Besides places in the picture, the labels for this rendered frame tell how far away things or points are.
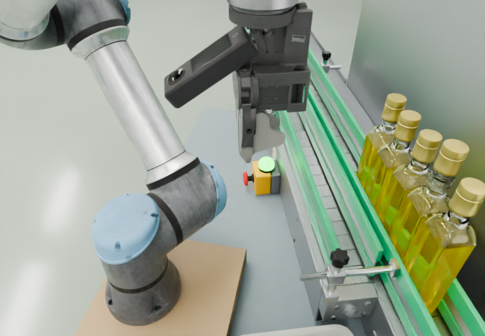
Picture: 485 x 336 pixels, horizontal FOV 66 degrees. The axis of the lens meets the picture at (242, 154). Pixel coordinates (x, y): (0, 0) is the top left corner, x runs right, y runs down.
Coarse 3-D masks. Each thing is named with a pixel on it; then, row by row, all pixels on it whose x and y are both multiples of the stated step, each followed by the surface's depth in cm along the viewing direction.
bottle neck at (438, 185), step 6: (432, 174) 56; (438, 174) 54; (432, 180) 56; (438, 180) 55; (444, 180) 54; (450, 180) 54; (432, 186) 56; (438, 186) 55; (444, 186) 55; (450, 186) 55; (432, 192) 57; (438, 192) 56; (444, 192) 56
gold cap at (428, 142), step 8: (424, 136) 58; (432, 136) 58; (440, 136) 58; (416, 144) 59; (424, 144) 58; (432, 144) 57; (416, 152) 59; (424, 152) 58; (432, 152) 58; (416, 160) 60; (424, 160) 59; (432, 160) 59
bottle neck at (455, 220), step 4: (448, 212) 53; (452, 212) 52; (448, 216) 53; (452, 216) 52; (456, 216) 51; (460, 216) 51; (448, 220) 53; (452, 220) 52; (456, 220) 52; (460, 220) 51; (464, 220) 51; (468, 220) 52; (452, 224) 52; (456, 224) 52; (460, 224) 52; (464, 224) 52
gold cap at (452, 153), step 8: (448, 144) 52; (456, 144) 52; (464, 144) 52; (440, 152) 53; (448, 152) 52; (456, 152) 51; (464, 152) 51; (440, 160) 53; (448, 160) 52; (456, 160) 52; (464, 160) 52; (440, 168) 54; (448, 168) 53; (456, 168) 53; (448, 176) 53
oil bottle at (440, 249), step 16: (432, 224) 55; (448, 224) 53; (416, 240) 59; (432, 240) 55; (448, 240) 52; (464, 240) 52; (416, 256) 59; (432, 256) 55; (448, 256) 54; (464, 256) 55; (416, 272) 60; (432, 272) 56; (448, 272) 57; (416, 288) 60; (432, 288) 59; (432, 304) 63
